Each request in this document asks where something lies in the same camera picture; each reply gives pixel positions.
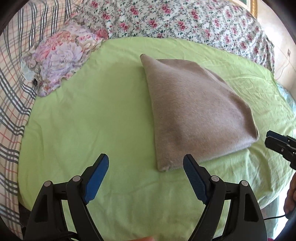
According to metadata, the beige knit sweater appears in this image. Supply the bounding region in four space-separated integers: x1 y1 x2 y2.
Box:
140 54 259 171

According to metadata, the person's right hand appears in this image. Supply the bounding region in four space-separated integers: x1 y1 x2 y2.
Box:
283 173 296 214

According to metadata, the person's left hand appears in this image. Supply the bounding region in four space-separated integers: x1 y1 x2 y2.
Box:
134 237 155 241

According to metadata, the rose floral quilt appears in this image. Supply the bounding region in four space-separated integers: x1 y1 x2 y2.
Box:
73 0 274 71

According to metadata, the gold framed painting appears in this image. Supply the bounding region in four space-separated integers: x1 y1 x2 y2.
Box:
232 0 257 18

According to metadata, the lime green bed sheet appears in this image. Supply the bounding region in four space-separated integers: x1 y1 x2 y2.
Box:
18 37 295 240

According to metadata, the pastel floral pillow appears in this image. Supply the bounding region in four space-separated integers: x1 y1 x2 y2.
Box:
21 21 108 97

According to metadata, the plaid bed sheet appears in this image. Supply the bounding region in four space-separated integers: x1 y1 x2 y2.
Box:
1 1 81 238

